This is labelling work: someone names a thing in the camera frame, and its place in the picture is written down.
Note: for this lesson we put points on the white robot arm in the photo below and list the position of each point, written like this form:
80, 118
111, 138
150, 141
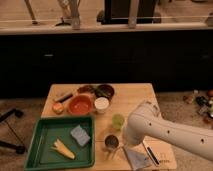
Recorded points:
144, 120

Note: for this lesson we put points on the white cup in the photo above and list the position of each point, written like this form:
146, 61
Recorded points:
101, 104

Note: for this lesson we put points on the green plastic cup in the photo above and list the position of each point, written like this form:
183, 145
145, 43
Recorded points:
118, 121

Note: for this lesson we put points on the small metal cup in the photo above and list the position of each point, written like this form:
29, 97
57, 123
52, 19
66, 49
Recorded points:
111, 143

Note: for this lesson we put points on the dark brown bowl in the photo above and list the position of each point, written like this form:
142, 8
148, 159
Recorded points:
105, 90

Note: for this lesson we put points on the small brown plate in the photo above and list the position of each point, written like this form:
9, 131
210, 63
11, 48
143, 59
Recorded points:
86, 89

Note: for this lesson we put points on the orange bowl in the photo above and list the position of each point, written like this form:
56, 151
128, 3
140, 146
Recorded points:
80, 105

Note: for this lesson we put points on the orange toy fruit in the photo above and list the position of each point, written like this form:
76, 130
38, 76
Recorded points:
58, 108

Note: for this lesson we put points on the blue sponge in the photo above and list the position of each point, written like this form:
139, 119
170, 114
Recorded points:
80, 135

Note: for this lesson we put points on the green plastic tray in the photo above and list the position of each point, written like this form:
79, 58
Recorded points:
41, 156

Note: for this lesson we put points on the yellow banana toy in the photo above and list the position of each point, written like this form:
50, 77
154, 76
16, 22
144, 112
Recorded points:
62, 149

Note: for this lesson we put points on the grey folded cloth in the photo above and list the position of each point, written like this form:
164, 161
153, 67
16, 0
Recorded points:
136, 159

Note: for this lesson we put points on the black stand leg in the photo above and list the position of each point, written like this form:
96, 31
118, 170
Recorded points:
19, 149

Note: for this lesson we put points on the dish brush black handle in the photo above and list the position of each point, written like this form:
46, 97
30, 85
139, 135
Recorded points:
150, 153

